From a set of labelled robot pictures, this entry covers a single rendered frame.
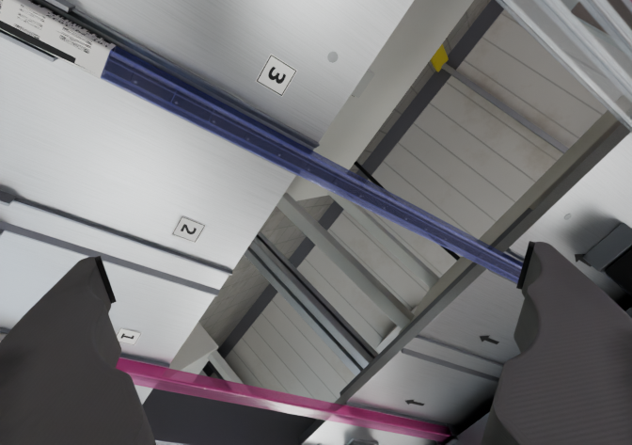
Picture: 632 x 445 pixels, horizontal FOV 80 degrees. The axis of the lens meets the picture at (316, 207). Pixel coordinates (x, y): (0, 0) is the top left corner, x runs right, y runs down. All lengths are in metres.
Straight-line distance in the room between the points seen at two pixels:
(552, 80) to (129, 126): 3.23
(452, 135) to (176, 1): 3.14
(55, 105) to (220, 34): 0.09
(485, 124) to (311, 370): 2.73
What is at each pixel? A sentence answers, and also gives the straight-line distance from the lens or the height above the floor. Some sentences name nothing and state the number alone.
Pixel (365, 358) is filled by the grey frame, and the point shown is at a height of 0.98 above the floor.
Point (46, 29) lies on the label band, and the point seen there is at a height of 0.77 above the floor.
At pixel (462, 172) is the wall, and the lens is 3.26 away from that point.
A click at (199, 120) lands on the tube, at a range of 0.20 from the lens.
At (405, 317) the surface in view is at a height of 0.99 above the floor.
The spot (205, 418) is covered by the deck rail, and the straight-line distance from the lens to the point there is 0.45.
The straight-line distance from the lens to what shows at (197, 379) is 0.36.
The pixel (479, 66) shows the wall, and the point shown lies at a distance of 3.37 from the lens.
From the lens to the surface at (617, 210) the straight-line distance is 0.37.
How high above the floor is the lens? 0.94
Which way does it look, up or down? 17 degrees down
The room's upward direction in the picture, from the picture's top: 134 degrees clockwise
